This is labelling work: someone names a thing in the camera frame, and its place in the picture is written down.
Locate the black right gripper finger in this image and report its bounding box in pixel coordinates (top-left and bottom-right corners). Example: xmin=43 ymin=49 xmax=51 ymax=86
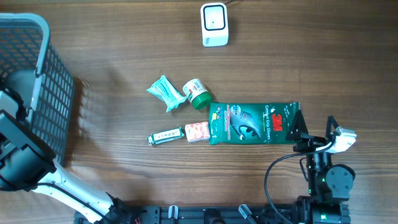
xmin=285 ymin=110 xmax=308 ymax=140
xmin=325 ymin=115 xmax=338 ymax=140

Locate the green 3M gloves packet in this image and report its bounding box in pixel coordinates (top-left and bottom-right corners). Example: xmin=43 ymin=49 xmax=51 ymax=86
xmin=208 ymin=102 xmax=300 ymax=145

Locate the orange white small box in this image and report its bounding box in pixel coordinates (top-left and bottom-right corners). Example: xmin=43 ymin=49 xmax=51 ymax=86
xmin=185 ymin=121 xmax=211 ymax=143

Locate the green cap white bottle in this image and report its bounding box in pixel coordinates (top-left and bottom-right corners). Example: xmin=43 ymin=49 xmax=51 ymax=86
xmin=183 ymin=78 xmax=213 ymax=110

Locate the green white candy bar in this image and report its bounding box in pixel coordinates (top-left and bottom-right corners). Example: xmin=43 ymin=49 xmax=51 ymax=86
xmin=147 ymin=127 xmax=185 ymax=145

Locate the teal white packet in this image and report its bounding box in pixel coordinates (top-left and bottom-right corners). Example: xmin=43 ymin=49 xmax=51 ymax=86
xmin=147 ymin=75 xmax=187 ymax=113

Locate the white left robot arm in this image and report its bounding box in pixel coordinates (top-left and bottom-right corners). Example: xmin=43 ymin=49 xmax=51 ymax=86
xmin=1 ymin=83 xmax=132 ymax=223

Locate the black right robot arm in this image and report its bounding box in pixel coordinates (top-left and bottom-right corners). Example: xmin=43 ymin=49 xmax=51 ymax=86
xmin=286 ymin=111 xmax=357 ymax=224

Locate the white barcode scanner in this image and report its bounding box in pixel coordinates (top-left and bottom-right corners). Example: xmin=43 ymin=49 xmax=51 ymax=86
xmin=200 ymin=2 xmax=229 ymax=47

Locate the grey plastic mesh basket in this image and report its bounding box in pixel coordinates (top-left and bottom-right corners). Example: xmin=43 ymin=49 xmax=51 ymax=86
xmin=1 ymin=13 xmax=75 ymax=164

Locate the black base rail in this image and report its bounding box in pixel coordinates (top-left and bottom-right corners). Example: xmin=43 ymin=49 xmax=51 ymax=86
xmin=73 ymin=203 xmax=299 ymax=224

